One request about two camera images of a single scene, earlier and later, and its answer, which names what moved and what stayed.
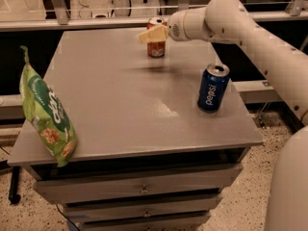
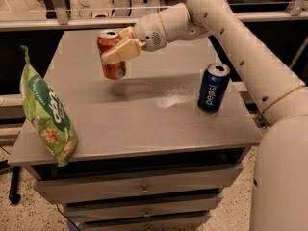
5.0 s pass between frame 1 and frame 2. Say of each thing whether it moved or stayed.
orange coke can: moved
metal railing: stayed
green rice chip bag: stayed
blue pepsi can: stayed
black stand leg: stayed
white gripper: moved
